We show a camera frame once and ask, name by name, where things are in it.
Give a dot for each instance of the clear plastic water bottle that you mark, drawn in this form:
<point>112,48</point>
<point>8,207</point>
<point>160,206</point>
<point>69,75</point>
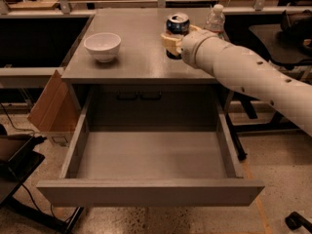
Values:
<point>215,20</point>

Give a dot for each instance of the black stand left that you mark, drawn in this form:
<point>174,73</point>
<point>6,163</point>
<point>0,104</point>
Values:
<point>18,160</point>

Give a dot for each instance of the grey cabinet with drawers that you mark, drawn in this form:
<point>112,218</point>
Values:
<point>146,49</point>

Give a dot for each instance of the blue pepsi can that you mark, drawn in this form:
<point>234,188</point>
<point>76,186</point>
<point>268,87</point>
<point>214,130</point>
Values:
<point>177,23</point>

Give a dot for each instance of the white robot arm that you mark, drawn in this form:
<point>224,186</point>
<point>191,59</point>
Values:
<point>243,71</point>

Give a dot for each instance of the black caster bottom right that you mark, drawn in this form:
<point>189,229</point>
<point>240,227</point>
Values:
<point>296,220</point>

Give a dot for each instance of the open grey top drawer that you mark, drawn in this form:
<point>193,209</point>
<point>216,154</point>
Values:
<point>151,148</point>

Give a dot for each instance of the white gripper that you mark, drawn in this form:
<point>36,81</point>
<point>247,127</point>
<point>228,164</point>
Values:
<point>191,48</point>

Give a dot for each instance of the black office chair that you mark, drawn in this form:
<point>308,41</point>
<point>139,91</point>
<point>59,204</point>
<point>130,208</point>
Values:
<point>288,43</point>

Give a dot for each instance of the brown cardboard box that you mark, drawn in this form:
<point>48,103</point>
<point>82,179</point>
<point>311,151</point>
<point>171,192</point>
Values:
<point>54,114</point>

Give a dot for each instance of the white ceramic bowl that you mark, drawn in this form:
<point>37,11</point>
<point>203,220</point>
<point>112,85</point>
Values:
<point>103,47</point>

